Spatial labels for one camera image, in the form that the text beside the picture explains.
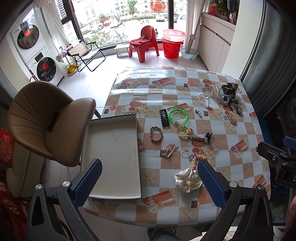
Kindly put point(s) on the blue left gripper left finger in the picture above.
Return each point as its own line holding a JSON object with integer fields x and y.
{"x": 84, "y": 183}

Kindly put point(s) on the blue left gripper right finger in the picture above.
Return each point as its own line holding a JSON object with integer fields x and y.
{"x": 214, "y": 182}

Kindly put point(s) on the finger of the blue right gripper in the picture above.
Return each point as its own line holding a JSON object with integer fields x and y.
{"x": 289, "y": 142}

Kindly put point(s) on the white polka dot scrunchie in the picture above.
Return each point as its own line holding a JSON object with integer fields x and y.
{"x": 187, "y": 180}

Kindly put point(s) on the black claw hair clip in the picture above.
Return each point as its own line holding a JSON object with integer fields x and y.
{"x": 208, "y": 136}

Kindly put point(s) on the silver rhinestone hair clip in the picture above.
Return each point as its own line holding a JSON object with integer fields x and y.
{"x": 199, "y": 137}

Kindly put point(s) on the green translucent bangle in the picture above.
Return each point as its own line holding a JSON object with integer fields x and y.
{"x": 178, "y": 115}

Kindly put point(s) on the black beaded hair clip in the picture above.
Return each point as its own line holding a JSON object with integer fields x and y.
{"x": 164, "y": 117}

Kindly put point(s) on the white jewelry tray box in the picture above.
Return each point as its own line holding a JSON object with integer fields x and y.
{"x": 113, "y": 140}

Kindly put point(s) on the cream sofa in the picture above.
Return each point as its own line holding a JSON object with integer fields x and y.
{"x": 25, "y": 172}

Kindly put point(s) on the leopard print scrunchie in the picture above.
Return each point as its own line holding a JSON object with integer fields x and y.
{"x": 229, "y": 89}

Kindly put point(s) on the checkered vinyl tablecloth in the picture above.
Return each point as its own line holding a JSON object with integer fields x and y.
{"x": 232, "y": 149}

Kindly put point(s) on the brown leather chair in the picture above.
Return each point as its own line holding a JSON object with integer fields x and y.
{"x": 46, "y": 121}

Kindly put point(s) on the red embroidered cushion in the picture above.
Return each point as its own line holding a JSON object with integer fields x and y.
{"x": 7, "y": 144}

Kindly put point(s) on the clear plastic hair claw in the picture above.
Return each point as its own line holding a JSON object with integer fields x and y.
{"x": 217, "y": 95}

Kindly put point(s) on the lower white washing machine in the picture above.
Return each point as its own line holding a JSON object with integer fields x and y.
{"x": 43, "y": 67}

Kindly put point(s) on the white washing machine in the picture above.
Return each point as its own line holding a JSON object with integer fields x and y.
{"x": 43, "y": 67}
{"x": 26, "y": 35}

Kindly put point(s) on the white cabinet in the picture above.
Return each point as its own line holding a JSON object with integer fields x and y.
{"x": 216, "y": 36}

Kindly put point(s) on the pale green basin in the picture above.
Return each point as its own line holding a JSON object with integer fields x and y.
{"x": 191, "y": 55}

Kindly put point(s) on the black folding chair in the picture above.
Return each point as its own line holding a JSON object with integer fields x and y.
{"x": 82, "y": 54}

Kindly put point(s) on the white small stool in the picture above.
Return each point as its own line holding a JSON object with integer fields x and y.
{"x": 122, "y": 50}

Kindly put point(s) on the red plastic bucket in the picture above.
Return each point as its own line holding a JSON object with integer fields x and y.
{"x": 171, "y": 48}

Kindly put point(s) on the pink plastic basin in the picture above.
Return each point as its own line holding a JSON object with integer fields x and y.
{"x": 174, "y": 35}

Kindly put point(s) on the upper white washing machine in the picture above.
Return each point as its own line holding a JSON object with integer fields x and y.
{"x": 26, "y": 35}

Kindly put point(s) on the red plastic chair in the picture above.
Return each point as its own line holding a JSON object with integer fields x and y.
{"x": 146, "y": 41}

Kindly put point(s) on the gold chain brooch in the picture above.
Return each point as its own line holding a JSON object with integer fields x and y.
{"x": 232, "y": 119}

